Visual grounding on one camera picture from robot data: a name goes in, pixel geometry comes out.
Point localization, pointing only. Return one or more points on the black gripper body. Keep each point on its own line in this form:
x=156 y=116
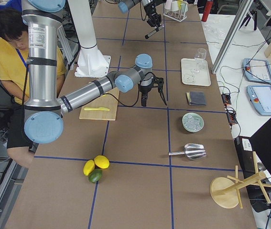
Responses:
x=150 y=10
x=145 y=90

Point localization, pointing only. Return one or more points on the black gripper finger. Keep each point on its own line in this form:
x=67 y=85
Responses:
x=162 y=98
x=144 y=100
x=153 y=24
x=159 y=26

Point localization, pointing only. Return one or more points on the steel muddler black tip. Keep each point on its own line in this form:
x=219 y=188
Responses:
x=147 y=36

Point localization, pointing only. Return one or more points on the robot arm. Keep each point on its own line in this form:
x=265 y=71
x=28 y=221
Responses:
x=126 y=5
x=44 y=110

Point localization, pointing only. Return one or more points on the white cup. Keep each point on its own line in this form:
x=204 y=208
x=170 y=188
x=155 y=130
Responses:
x=171 y=5

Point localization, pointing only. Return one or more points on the white cup rack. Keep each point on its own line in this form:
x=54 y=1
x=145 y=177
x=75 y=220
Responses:
x=176 y=15

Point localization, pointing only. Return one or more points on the yellow cup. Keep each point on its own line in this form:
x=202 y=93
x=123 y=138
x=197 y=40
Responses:
x=180 y=4

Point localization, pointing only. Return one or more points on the mint green cup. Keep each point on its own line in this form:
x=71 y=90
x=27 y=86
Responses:
x=184 y=7

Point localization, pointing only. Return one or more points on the yellow lemon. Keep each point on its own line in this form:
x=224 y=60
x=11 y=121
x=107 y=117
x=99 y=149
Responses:
x=88 y=167
x=101 y=161

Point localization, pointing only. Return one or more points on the wooden cup tree stand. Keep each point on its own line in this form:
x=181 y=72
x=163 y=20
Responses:
x=225 y=190

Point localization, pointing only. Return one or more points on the grey folded cloth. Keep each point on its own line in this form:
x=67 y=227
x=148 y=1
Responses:
x=196 y=98

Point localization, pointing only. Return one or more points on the cream bear tray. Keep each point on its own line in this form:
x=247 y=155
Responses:
x=192 y=74

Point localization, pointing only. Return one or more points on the bamboo cutting board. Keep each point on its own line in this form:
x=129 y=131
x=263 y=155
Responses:
x=107 y=100

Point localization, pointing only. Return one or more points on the yellow plastic knife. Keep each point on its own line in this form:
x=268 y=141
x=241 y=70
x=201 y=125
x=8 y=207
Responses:
x=96 y=109

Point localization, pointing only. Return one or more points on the green bowl of ice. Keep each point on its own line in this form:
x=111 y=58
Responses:
x=192 y=122

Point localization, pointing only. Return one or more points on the clear wine glass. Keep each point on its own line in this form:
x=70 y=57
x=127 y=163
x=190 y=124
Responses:
x=200 y=57

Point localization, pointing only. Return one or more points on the red bottle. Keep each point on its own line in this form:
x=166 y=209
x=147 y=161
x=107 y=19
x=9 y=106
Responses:
x=207 y=9

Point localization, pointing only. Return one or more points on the steel ice scoop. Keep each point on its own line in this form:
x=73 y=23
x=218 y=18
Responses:
x=191 y=151

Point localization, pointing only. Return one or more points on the black power strip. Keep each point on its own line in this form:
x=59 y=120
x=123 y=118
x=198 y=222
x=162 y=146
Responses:
x=230 y=111

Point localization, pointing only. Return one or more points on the green lime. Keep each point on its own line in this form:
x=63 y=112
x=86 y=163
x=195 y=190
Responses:
x=95 y=175

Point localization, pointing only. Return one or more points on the upper teach pendant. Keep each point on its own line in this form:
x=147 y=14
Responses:
x=257 y=70

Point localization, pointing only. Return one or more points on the teach pendant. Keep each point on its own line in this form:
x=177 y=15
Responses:
x=260 y=97
x=257 y=70

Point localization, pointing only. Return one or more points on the lower teach pendant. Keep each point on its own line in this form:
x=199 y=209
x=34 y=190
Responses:
x=260 y=97

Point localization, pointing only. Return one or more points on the person in yellow shirt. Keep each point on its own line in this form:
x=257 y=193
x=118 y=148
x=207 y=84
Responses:
x=14 y=50

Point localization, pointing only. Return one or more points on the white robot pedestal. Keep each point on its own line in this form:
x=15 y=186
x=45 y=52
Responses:
x=91 y=62

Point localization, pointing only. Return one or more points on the aluminium frame post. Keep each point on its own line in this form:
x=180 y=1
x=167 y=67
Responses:
x=241 y=14

